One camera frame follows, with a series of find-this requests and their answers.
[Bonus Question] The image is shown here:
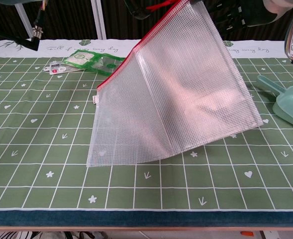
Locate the small white card package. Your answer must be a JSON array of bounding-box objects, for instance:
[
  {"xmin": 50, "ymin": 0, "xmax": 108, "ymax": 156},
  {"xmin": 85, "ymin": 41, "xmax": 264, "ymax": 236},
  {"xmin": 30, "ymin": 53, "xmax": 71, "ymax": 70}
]
[{"xmin": 43, "ymin": 61, "xmax": 87, "ymax": 75}]

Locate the dark blue underlay cloth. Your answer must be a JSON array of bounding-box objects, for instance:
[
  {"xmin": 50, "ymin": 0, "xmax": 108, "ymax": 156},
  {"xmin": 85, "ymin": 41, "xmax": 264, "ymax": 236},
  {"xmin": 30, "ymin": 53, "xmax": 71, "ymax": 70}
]
[{"xmin": 0, "ymin": 210, "xmax": 293, "ymax": 228}]

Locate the clear mesh zipper pouch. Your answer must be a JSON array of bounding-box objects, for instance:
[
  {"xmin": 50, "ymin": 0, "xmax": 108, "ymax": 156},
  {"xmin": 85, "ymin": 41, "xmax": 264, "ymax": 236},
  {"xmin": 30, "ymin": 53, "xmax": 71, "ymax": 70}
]
[{"xmin": 86, "ymin": 0, "xmax": 264, "ymax": 168}]

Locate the green grid pattern tablecloth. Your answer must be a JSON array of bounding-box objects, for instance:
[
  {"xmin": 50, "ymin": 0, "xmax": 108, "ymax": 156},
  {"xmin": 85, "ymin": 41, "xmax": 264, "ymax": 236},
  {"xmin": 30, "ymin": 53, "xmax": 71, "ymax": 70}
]
[{"xmin": 0, "ymin": 38, "xmax": 293, "ymax": 212}]

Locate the teal plastic scoop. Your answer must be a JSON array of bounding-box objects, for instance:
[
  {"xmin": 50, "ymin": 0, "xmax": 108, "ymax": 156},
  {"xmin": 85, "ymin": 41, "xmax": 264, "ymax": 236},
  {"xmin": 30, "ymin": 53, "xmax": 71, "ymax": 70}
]
[{"xmin": 256, "ymin": 75, "xmax": 293, "ymax": 132}]

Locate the white frame post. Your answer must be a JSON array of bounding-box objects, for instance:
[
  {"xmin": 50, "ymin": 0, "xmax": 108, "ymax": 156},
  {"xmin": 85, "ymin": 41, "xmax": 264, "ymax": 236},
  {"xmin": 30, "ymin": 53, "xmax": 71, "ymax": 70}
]
[
  {"xmin": 91, "ymin": 0, "xmax": 106, "ymax": 40},
  {"xmin": 14, "ymin": 4, "xmax": 35, "ymax": 40}
]

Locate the green bordered transparent package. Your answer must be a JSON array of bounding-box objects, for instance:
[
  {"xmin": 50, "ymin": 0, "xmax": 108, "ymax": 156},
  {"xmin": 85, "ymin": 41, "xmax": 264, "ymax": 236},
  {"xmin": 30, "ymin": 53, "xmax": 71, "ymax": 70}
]
[{"xmin": 63, "ymin": 49, "xmax": 126, "ymax": 78}]

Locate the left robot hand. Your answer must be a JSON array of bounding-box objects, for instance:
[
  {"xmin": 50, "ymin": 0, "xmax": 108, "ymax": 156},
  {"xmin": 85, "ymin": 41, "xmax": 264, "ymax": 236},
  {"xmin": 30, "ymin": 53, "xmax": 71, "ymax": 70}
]
[{"xmin": 122, "ymin": 0, "xmax": 152, "ymax": 20}]

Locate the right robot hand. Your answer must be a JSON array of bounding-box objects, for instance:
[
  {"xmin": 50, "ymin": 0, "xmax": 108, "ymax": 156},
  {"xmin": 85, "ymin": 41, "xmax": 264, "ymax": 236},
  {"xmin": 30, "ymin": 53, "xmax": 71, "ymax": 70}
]
[{"xmin": 205, "ymin": 0, "xmax": 293, "ymax": 34}]

